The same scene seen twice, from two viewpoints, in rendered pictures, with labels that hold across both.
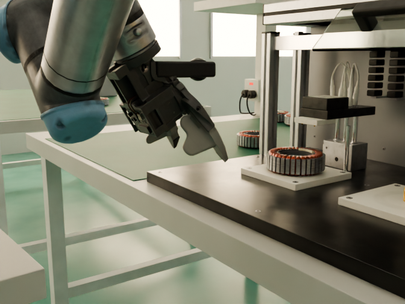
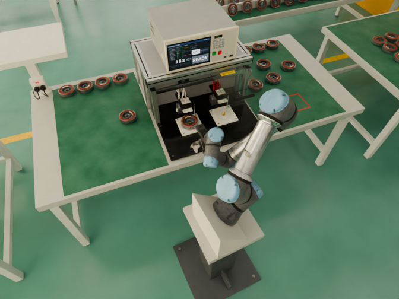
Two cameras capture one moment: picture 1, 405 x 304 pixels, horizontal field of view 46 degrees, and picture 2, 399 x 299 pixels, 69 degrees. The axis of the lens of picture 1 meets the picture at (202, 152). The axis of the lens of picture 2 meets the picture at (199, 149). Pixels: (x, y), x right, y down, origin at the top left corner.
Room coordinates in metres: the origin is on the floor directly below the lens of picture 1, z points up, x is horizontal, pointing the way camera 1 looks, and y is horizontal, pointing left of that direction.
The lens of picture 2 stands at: (0.53, 1.06, 2.20)
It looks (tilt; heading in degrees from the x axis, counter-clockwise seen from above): 53 degrees down; 283
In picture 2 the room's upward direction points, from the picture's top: 1 degrees clockwise
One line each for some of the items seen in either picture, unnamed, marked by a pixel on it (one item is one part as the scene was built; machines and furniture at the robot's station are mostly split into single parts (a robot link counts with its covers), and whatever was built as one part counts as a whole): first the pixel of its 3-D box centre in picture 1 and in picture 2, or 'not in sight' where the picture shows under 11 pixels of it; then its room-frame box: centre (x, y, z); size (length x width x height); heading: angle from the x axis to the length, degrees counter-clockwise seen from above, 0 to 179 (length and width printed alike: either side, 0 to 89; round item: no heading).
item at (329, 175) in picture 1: (295, 172); (189, 124); (0.89, -0.18, 0.78); 0.15 x 0.15 x 0.01; 34
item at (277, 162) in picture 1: (295, 160); (189, 121); (0.89, -0.18, 0.80); 0.11 x 0.11 x 0.04
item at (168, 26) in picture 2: not in sight; (191, 33); (0.97, -0.52, 1.22); 0.44 x 0.39 x 0.20; 34
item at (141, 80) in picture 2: not in sight; (141, 78); (1.29, -0.39, 0.91); 0.28 x 0.03 x 0.32; 124
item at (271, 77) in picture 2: not in sight; (273, 78); (0.40, -0.80, 0.77); 0.11 x 0.11 x 0.04
